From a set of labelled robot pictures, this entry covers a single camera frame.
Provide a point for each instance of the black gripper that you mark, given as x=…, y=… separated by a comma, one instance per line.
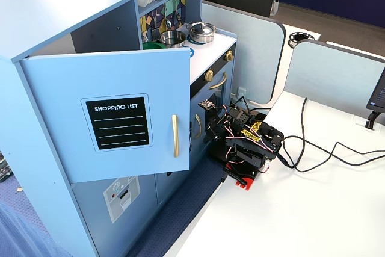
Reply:
x=211, y=129

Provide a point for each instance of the shopping list cabinet door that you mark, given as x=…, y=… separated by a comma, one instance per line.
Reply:
x=60, y=88

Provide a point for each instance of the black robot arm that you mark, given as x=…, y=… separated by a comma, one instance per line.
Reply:
x=255, y=145

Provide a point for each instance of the red robot base clamp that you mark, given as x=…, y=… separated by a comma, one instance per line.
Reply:
x=245, y=183

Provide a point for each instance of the toy oven door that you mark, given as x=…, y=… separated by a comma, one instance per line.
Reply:
x=220, y=94

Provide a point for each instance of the open steel toy pot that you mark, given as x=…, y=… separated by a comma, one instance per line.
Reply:
x=173, y=38

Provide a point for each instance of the ice dispenser print door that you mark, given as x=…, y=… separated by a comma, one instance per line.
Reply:
x=90, y=209

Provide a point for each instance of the blue toy kitchen cabinet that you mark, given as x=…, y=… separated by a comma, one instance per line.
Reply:
x=45, y=19

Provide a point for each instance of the gold stove knob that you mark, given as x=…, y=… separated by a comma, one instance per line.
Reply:
x=208, y=76
x=229, y=55

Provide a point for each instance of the dark blue floor mat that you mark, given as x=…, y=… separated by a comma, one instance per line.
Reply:
x=186, y=196

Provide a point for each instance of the rounded light blue desk divider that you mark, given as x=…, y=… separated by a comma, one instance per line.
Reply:
x=255, y=52

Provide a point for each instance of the lidded steel toy pot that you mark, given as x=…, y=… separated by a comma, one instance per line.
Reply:
x=201, y=31

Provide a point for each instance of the green plastic pitcher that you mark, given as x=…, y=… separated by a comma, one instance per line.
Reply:
x=152, y=45

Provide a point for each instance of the hanging toy spatula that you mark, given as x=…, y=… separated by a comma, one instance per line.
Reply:
x=155, y=32

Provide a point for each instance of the hanging toy ladle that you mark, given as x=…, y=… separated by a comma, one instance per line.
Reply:
x=168, y=23

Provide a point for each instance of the black filament spool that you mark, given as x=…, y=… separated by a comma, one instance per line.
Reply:
x=300, y=38

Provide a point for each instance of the wide light blue desk divider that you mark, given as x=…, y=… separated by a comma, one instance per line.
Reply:
x=331, y=73

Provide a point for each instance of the black monitor stand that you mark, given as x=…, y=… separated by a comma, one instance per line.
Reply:
x=372, y=118

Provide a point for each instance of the lit computer monitor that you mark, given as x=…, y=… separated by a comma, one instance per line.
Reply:
x=378, y=94

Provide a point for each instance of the blue knit cloth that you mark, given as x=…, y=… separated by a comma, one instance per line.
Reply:
x=21, y=233

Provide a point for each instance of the small camera circuit board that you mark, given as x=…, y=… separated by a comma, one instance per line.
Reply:
x=206, y=105

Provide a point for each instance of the white wall socket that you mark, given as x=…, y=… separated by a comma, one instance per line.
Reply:
x=242, y=93

